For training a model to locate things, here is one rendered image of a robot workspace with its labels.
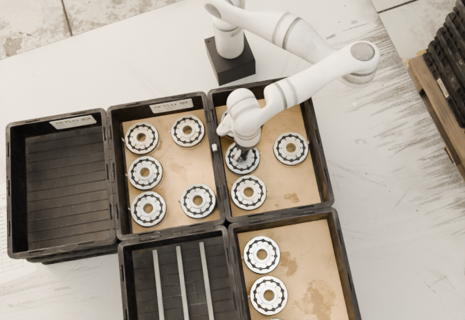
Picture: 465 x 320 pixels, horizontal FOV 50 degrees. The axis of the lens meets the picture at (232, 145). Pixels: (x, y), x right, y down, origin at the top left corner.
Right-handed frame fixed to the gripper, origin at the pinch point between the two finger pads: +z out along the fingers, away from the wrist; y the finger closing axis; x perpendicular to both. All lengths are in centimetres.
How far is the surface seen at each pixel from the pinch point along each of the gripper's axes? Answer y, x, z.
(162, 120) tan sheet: -6.0, 27.9, 2.2
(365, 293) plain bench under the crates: -15, -51, 15
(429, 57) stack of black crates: 98, -32, 67
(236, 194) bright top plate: -13.4, -5.0, -0.9
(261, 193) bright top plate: -9.1, -10.7, -0.6
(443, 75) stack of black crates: 90, -41, 61
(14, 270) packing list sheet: -69, 42, 15
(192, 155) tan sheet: -10.3, 13.7, 2.2
